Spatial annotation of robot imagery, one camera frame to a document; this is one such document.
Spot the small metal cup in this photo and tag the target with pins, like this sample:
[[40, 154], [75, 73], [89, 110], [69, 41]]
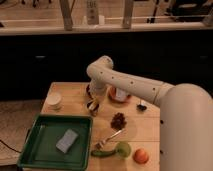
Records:
[[93, 113]]

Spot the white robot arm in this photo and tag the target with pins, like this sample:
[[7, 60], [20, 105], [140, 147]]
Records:
[[186, 115]]

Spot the green ladle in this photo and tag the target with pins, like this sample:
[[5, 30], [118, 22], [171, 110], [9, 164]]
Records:
[[122, 149]]

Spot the brown grape bunch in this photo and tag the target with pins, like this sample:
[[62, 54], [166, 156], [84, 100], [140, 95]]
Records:
[[118, 121]]

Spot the grey sponge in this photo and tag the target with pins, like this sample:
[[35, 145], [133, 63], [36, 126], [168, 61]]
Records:
[[66, 141]]

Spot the metal fork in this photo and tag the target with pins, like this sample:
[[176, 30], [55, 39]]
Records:
[[101, 143]]

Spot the clear plastic wedge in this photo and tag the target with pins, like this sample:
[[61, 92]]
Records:
[[121, 95]]

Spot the orange tomato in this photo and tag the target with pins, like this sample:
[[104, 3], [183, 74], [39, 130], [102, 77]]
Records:
[[141, 156]]

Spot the dark bowl with cake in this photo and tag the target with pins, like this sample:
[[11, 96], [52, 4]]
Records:
[[88, 91]]

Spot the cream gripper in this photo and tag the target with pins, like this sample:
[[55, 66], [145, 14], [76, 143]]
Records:
[[97, 88]]

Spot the green plastic tray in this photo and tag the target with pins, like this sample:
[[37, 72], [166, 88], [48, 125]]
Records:
[[40, 151]]

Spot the white paper cup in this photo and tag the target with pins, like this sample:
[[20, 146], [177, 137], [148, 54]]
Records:
[[54, 100]]

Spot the yellow banana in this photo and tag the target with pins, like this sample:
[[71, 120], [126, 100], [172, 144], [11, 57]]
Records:
[[93, 104]]

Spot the orange plate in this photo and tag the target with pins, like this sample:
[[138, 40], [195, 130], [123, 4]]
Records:
[[112, 92]]

